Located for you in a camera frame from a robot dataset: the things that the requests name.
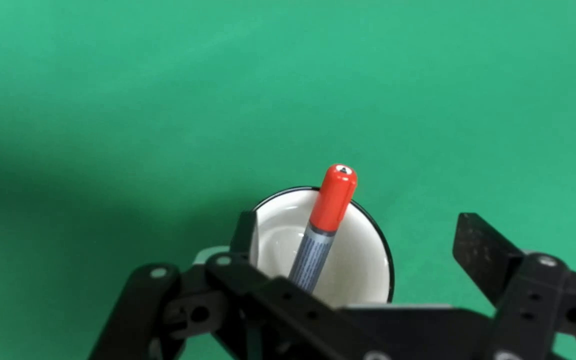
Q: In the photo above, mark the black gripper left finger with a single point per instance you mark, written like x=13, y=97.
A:
x=148, y=307

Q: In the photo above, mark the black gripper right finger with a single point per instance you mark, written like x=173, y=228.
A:
x=541, y=300

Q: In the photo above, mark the grey marker with red cap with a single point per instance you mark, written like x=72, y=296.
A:
x=330, y=201

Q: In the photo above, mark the yellow enamel mug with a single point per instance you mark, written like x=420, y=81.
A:
x=359, y=261

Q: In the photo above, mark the green tablecloth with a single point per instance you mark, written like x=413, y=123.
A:
x=234, y=86

